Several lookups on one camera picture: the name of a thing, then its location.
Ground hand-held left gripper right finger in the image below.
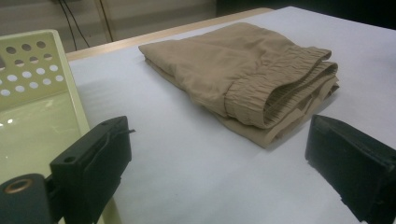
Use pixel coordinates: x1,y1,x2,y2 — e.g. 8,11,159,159
304,114,396,224

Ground black hanging cable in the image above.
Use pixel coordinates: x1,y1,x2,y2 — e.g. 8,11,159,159
58,0,78,51
64,0,92,49

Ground pale green plastic basket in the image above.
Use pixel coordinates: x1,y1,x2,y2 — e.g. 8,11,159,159
0,29,124,224

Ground wooden table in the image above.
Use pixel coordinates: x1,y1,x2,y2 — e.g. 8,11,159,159
65,7,275,62

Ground khaki pants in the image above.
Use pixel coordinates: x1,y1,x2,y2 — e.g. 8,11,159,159
137,21,340,149

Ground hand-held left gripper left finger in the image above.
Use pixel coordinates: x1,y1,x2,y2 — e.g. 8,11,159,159
49,115,135,224

